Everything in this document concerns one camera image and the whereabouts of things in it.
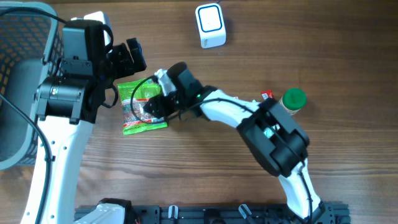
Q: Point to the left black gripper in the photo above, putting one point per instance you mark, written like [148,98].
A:
[127,68]

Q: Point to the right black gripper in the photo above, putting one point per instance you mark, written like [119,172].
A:
[160,102]

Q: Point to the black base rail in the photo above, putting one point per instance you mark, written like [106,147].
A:
[330,213]

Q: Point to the green lid stock jar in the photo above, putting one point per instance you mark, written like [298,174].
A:
[293,100]

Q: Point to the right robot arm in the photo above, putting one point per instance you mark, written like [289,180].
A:
[276,141]

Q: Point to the mint green wipes pack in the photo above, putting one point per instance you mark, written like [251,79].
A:
[268,132]

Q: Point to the white barcode scanner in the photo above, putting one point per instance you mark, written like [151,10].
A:
[211,27]

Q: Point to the grey plastic shopping basket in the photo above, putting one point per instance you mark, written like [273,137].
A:
[30,48]

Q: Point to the red snack stick wrapper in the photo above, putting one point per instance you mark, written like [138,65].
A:
[267,94]

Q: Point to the green gummy candy bag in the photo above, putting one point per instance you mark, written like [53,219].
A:
[134,95]

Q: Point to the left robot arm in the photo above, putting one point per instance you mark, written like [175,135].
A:
[67,106]

